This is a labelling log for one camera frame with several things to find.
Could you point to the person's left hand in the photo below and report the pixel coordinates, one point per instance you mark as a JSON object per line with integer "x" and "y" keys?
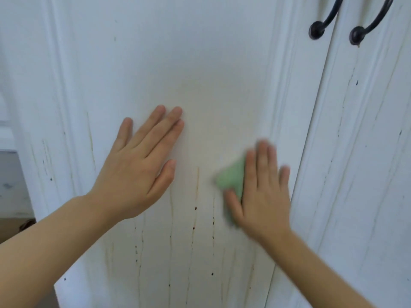
{"x": 135, "y": 176}

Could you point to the person's right hand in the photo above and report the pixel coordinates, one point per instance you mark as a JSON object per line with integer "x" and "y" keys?
{"x": 263, "y": 205}

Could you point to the person's left thumb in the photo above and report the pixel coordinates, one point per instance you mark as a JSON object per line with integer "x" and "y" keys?
{"x": 165, "y": 178}

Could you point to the person's right little finger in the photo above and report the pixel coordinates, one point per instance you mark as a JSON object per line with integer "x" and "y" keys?
{"x": 284, "y": 182}

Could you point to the person's left middle finger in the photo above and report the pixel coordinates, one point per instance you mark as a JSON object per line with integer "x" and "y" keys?
{"x": 160, "y": 129}

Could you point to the person's right middle finger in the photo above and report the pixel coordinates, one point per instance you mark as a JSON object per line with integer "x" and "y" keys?
{"x": 262, "y": 166}

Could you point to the person's right thumb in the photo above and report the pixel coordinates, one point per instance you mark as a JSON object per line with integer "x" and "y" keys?
{"x": 231, "y": 205}

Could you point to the person's left little finger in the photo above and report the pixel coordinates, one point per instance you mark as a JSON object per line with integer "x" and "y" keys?
{"x": 124, "y": 133}

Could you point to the green cleaning cloth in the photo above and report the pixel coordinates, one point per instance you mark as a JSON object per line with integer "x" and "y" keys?
{"x": 231, "y": 178}

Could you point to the person's left forearm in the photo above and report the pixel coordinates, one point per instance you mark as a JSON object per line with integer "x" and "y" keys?
{"x": 54, "y": 246}

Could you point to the person's right forearm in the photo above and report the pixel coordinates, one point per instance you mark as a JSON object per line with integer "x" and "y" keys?
{"x": 314, "y": 272}

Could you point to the white stained cabinet door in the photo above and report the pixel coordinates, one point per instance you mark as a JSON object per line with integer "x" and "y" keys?
{"x": 192, "y": 60}

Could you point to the white streaked cabinet door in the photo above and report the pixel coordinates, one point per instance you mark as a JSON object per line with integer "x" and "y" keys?
{"x": 359, "y": 157}

